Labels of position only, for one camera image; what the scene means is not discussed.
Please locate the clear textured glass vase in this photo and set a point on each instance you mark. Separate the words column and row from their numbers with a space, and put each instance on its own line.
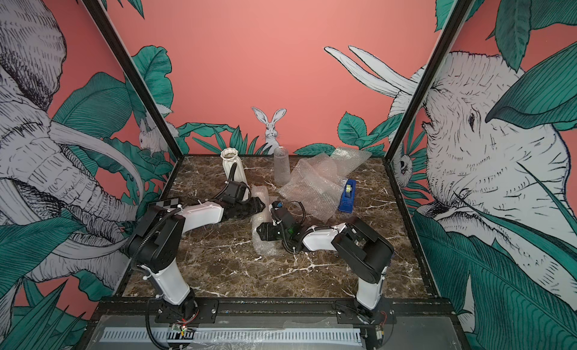
column 281, row 166

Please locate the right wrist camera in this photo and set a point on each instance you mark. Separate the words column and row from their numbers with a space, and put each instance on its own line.
column 274, row 207

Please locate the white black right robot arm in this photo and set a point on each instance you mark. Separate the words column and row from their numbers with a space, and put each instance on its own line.
column 365, row 251

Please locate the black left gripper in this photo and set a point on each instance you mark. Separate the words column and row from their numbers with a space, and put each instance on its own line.
column 255, row 205

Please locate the white slotted cable duct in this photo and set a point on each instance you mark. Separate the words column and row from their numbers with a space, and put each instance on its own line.
column 334, row 336

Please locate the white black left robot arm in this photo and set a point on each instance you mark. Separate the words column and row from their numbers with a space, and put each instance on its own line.
column 154, row 244

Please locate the blue tape dispenser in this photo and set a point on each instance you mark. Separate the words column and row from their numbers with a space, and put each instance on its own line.
column 348, row 197

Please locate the tall white ribbed vase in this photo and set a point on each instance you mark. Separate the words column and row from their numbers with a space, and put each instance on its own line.
column 232, row 163

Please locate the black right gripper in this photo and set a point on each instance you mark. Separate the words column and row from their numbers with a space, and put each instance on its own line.
column 268, row 229

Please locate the black white checkerboard card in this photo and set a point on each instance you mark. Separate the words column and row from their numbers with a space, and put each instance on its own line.
column 168, row 204

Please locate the bubble wrap pile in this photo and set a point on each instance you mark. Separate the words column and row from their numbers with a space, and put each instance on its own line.
column 319, row 182

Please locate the black front mounting rail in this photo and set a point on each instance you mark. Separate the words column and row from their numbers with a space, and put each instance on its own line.
column 210, row 309

